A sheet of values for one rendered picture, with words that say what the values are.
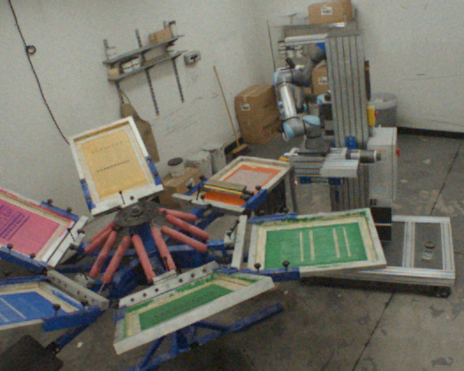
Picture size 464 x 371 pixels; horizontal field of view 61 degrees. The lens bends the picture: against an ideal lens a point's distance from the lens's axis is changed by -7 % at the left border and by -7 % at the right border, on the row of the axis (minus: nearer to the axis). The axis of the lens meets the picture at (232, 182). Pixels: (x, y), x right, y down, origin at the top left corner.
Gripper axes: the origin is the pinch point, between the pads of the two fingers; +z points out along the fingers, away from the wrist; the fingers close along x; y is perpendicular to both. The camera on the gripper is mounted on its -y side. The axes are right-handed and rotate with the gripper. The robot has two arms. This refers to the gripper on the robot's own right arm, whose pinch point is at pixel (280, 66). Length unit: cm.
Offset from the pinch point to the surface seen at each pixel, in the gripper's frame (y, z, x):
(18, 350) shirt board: 32, -50, -300
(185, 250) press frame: 41, -65, -186
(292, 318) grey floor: 150, -86, -137
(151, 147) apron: 83, 182, -66
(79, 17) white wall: -93, 178, -87
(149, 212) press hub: 11, -52, -191
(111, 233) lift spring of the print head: 13, -41, -216
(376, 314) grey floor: 156, -138, -96
